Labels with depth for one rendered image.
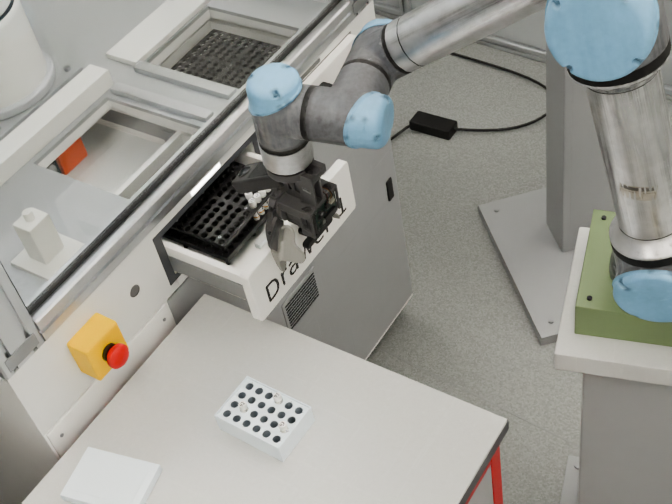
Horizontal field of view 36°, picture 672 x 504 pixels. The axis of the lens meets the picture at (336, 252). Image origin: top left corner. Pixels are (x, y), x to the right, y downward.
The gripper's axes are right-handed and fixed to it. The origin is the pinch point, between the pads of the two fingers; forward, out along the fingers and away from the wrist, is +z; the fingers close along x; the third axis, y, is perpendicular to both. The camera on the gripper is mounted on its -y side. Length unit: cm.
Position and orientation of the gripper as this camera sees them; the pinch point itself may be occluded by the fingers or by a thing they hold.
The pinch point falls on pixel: (298, 243)
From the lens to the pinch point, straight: 163.5
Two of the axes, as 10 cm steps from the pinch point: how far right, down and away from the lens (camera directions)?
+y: 8.3, 3.6, -4.3
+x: 5.5, -6.8, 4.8
